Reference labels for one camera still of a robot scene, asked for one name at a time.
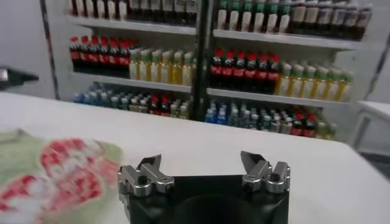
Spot small cola bottle red cap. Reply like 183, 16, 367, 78
149, 94, 160, 116
160, 95, 170, 117
291, 113, 304, 136
303, 113, 317, 138

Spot white table grey legs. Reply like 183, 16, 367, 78
350, 100, 390, 159

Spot yellow tea bottle green cap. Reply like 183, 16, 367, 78
129, 47, 141, 80
150, 49, 162, 83
139, 48, 152, 82
171, 51, 184, 85
160, 50, 173, 84
325, 68, 341, 102
301, 65, 316, 99
313, 66, 329, 100
289, 63, 304, 98
275, 62, 292, 97
182, 51, 195, 86
337, 69, 355, 103

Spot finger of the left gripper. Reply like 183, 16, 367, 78
0, 67, 40, 91

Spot dark bottle beige label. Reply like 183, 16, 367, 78
330, 2, 346, 38
356, 4, 373, 41
316, 2, 333, 37
343, 3, 360, 40
291, 1, 306, 35
303, 1, 319, 36

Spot light green t-shirt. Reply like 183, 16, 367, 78
0, 129, 126, 224

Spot small yellow tea bottle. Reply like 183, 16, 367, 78
316, 121, 327, 139
169, 102, 180, 118
179, 103, 190, 120

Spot dark bottle navy label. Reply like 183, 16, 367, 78
161, 0, 174, 25
184, 0, 197, 27
127, 0, 140, 22
149, 0, 163, 24
172, 0, 186, 26
138, 0, 151, 23

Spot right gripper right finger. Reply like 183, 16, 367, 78
239, 151, 291, 194

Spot white beverage display shelf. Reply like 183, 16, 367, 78
197, 0, 390, 144
39, 0, 208, 121

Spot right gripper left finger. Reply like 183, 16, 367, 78
117, 154, 175, 197

